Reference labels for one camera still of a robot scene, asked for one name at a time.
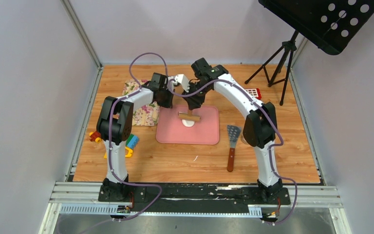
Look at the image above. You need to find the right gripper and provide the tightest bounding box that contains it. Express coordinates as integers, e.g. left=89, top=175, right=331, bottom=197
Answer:
left=182, top=81, right=211, bottom=110

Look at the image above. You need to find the wooden double-ended roller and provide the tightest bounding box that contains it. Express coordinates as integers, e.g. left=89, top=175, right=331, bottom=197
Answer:
left=178, top=109, right=201, bottom=122

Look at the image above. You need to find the white dough ball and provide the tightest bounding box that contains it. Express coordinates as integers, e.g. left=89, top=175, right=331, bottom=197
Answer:
left=182, top=119, right=195, bottom=127

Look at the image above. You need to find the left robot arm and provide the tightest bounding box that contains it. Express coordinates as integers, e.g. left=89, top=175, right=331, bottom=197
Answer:
left=96, top=73, right=173, bottom=202

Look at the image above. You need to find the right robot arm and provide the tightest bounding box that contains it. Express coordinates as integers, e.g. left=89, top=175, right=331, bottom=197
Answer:
left=172, top=58, right=282, bottom=204

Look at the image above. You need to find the floral cutting mat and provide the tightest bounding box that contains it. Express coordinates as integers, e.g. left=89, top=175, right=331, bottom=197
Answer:
left=122, top=79, right=160, bottom=126

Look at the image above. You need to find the pink plastic tray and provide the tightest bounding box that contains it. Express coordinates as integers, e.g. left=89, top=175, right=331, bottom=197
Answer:
left=156, top=105, right=220, bottom=145

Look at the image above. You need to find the blue green toy brick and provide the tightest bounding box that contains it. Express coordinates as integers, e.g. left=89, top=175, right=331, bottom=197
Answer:
left=126, top=134, right=139, bottom=150

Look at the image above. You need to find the red grid box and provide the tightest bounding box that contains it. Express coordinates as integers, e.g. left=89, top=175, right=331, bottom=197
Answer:
left=245, top=88, right=262, bottom=100

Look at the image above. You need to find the yellow triangular toy block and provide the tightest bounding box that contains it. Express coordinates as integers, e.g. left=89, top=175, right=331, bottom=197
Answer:
left=104, top=146, right=133, bottom=159

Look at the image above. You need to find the red yellow toy piece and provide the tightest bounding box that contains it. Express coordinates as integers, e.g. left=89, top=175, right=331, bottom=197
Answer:
left=89, top=131, right=102, bottom=143

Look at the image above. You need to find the black music stand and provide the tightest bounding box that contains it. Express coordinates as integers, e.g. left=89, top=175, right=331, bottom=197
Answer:
left=245, top=0, right=374, bottom=105

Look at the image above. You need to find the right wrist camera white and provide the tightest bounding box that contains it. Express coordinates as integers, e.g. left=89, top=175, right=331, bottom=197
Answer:
left=167, top=74, right=190, bottom=93

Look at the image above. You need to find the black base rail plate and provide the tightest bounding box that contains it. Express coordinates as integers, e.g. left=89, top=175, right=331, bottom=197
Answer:
left=97, top=182, right=291, bottom=214

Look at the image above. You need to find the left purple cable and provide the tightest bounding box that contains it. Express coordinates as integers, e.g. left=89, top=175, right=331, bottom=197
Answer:
left=56, top=52, right=169, bottom=234

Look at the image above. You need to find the purple cable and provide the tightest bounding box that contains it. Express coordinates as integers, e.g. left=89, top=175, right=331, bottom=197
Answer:
left=167, top=79, right=298, bottom=226
left=56, top=52, right=169, bottom=234

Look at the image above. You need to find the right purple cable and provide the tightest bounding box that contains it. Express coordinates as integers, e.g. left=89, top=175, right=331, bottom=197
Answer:
left=167, top=79, right=298, bottom=226

